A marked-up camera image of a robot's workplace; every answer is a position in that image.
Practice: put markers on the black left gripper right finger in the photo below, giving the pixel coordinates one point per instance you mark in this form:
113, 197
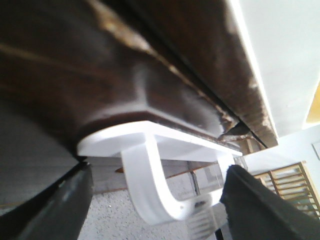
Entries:
256, 213

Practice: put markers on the dark wooden drawer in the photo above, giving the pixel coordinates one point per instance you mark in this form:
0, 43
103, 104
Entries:
73, 67

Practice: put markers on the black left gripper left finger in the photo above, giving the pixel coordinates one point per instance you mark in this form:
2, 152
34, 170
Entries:
57, 213

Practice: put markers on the wooden slatted rack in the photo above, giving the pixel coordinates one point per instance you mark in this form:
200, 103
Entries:
293, 183

